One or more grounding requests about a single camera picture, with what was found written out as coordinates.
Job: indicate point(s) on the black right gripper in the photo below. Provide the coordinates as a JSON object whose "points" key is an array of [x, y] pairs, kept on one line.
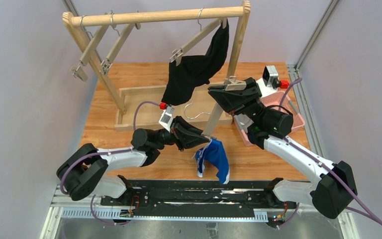
{"points": [[246, 98]]}

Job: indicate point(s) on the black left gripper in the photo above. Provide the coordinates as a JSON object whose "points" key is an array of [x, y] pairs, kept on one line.
{"points": [[176, 132]]}

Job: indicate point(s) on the wooden hanger of blue underwear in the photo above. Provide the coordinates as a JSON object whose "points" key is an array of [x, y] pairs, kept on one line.
{"points": [[203, 111]]}

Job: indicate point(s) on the grey underwear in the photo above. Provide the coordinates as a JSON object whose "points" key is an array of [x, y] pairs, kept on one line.
{"points": [[244, 120]]}

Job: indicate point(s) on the blue white underwear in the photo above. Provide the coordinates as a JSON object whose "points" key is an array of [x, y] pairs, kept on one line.
{"points": [[215, 154]]}

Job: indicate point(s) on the wooden hanger of grey underwear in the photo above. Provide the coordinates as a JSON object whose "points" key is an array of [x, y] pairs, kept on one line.
{"points": [[122, 37]]}

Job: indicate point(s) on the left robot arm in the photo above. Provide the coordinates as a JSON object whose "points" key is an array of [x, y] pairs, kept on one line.
{"points": [[84, 172]]}

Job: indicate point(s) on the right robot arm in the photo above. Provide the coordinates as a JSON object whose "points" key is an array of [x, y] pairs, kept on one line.
{"points": [[331, 186]]}

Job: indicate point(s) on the black underwear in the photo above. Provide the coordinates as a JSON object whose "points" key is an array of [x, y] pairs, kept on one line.
{"points": [[196, 70]]}

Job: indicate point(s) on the wooden hanger of black underwear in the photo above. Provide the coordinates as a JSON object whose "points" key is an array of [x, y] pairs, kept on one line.
{"points": [[177, 54]]}

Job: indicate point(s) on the pink plastic basket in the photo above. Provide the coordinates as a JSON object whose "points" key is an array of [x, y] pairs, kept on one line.
{"points": [[274, 99]]}

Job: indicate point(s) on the wooden clothes rack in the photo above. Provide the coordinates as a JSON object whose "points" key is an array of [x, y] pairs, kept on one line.
{"points": [[81, 29]]}

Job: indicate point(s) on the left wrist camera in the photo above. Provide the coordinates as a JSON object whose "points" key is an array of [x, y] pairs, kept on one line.
{"points": [[166, 118]]}

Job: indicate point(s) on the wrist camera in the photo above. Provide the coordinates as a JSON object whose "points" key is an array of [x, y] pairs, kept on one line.
{"points": [[166, 118], [269, 83]]}

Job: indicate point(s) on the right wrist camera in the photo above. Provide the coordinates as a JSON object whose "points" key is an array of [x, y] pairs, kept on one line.
{"points": [[269, 83]]}

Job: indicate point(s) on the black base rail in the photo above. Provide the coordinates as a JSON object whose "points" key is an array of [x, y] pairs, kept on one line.
{"points": [[181, 200]]}

